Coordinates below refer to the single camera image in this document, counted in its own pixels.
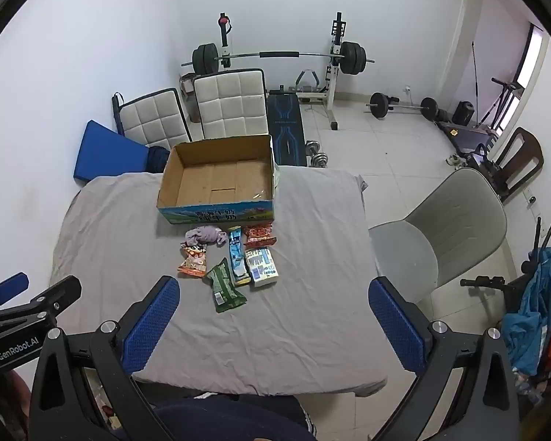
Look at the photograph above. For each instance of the blue foam mat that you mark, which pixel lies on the blue foam mat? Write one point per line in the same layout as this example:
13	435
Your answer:
105	151

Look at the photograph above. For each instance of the short barbell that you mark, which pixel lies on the short barbell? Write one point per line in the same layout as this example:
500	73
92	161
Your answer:
402	108

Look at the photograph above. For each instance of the dark blue cloth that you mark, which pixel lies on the dark blue cloth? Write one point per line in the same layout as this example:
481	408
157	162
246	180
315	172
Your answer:
158	158

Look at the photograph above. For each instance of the grey tablecloth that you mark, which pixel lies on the grey tablecloth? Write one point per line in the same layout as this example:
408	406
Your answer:
303	248

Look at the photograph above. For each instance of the purple cloth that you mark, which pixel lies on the purple cloth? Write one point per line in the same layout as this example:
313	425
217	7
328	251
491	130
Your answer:
204	235

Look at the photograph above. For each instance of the orange snack packet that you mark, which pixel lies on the orange snack packet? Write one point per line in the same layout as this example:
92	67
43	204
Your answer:
193	262

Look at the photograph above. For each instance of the brown wooden chair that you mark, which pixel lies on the brown wooden chair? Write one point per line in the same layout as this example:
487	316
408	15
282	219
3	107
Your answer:
528	147

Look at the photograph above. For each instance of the black and blue weight bench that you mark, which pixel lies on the black and blue weight bench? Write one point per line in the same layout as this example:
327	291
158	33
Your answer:
287	133

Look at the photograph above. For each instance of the thin black leaning pole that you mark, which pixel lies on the thin black leaning pole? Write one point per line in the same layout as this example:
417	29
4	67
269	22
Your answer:
476	82

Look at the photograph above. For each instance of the person's navy shorts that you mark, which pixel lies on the person's navy shorts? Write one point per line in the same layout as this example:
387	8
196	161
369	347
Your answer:
229	418

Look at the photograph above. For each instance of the long blue snack packet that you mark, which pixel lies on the long blue snack packet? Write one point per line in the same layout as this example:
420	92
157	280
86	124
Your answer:
236	252

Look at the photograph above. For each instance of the large white padded chair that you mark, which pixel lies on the large white padded chair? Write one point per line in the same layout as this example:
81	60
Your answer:
229	105

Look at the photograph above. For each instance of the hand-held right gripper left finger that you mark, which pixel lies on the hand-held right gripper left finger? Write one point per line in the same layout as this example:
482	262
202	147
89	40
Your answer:
151	326

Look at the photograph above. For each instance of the pair of light shoes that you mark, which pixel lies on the pair of light shoes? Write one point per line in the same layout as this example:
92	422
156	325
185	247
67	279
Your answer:
454	161

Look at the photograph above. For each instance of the white bench press rack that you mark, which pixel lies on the white bench press rack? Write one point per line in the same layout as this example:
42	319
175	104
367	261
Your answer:
329	96

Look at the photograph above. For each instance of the white and blue tissue pack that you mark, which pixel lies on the white and blue tissue pack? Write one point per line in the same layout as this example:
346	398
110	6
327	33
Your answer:
261	268

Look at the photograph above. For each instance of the blue jacket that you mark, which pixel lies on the blue jacket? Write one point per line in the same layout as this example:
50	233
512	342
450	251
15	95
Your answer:
532	312

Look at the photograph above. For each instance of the small brown cardboard box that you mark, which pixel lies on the small brown cardboard box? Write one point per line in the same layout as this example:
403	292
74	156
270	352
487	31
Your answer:
186	87

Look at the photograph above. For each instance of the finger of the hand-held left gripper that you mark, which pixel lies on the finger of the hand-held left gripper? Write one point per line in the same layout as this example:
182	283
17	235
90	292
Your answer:
9	283
55	291

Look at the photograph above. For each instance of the grey plastic chair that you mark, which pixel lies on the grey plastic chair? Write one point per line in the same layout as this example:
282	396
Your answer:
459	211

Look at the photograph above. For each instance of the black speaker box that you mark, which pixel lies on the black speaker box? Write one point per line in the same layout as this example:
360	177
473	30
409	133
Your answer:
463	112

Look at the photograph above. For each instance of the small white padded chair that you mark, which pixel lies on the small white padded chair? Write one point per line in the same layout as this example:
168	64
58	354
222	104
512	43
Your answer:
151	119

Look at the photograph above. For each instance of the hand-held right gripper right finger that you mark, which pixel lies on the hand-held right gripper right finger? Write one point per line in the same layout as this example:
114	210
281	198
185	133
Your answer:
395	326

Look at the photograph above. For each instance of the green snack packet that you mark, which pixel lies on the green snack packet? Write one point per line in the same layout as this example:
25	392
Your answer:
225	287

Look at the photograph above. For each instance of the red snack packet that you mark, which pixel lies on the red snack packet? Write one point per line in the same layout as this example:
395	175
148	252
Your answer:
258	234

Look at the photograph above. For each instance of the treadmill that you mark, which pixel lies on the treadmill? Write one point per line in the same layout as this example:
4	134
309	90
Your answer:
463	137

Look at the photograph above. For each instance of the green plastic bag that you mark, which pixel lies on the green plastic bag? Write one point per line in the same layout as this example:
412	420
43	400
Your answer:
278	177

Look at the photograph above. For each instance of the window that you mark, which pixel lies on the window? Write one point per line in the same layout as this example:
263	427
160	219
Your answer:
530	57

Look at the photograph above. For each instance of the chrome dumbbell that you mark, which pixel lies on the chrome dumbbell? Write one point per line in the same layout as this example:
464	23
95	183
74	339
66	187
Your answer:
320	159
312	147

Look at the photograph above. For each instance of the barbell with black plates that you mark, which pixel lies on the barbell with black plates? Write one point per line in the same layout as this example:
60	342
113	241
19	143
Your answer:
280	53

